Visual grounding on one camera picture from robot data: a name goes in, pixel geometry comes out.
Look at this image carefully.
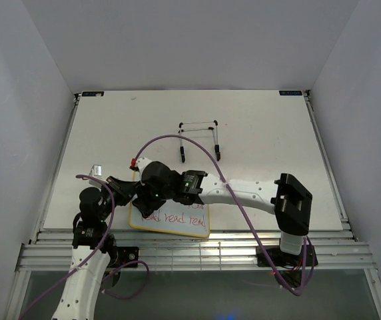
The yellow framed whiteboard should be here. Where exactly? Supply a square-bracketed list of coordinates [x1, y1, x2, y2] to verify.
[129, 200, 210, 238]

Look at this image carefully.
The blue corner label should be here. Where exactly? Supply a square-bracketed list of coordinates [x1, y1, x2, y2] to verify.
[81, 91, 105, 97]
[279, 90, 303, 96]

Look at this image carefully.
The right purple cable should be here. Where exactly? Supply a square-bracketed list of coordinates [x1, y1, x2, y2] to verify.
[135, 134, 315, 297]

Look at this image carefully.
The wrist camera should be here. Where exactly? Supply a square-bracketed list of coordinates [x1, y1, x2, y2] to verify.
[129, 157, 153, 173]
[89, 165, 103, 185]

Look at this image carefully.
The wire whiteboard stand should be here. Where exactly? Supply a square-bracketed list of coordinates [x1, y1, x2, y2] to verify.
[178, 120, 221, 161]

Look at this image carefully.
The left blue corner label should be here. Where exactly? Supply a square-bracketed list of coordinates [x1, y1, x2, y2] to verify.
[81, 91, 105, 97]

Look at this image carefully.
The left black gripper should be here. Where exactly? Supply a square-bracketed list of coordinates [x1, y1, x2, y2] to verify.
[99, 175, 137, 221]

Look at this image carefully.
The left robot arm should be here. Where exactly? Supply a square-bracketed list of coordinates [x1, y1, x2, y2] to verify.
[52, 175, 138, 319]

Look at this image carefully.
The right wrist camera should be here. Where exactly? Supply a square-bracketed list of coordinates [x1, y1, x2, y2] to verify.
[129, 157, 153, 173]

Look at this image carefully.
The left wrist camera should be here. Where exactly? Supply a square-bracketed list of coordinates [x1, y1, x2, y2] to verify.
[89, 165, 103, 185]

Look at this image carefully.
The right blue corner label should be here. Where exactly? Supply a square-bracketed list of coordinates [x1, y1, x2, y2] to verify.
[279, 90, 303, 96]

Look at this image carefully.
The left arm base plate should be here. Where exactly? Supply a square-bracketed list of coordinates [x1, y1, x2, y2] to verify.
[108, 246, 139, 269]

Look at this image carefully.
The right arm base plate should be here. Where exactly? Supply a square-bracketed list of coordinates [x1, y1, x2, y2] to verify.
[253, 245, 320, 267]

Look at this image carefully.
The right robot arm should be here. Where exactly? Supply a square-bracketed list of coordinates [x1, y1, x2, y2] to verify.
[132, 158, 312, 265]

